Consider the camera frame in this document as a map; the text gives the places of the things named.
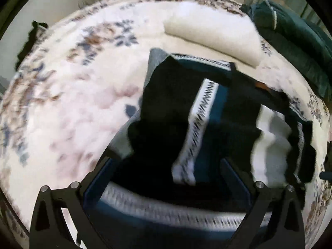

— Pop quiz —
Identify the white folded garment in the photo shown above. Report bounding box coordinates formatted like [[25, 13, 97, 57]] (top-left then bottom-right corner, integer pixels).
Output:
[[164, 1, 265, 68]]

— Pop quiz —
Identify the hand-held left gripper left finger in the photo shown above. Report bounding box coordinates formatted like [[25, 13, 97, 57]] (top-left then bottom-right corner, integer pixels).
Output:
[[29, 156, 122, 249]]

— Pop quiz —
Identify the dark green folded quilt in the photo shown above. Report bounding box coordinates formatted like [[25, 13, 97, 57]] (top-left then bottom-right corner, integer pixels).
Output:
[[240, 0, 332, 99]]

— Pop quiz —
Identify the black crumpled cloth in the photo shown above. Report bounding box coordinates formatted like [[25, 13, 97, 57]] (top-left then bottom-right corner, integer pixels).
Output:
[[17, 21, 48, 65]]

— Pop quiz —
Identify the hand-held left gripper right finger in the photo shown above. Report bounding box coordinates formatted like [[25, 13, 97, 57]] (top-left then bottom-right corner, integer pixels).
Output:
[[220, 158, 305, 249]]

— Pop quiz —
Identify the striped knit sweater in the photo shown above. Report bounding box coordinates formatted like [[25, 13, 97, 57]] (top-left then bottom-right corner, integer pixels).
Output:
[[88, 48, 317, 249]]

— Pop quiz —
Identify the floral blanket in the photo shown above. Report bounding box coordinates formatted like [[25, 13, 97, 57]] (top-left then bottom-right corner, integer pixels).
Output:
[[0, 0, 332, 249]]

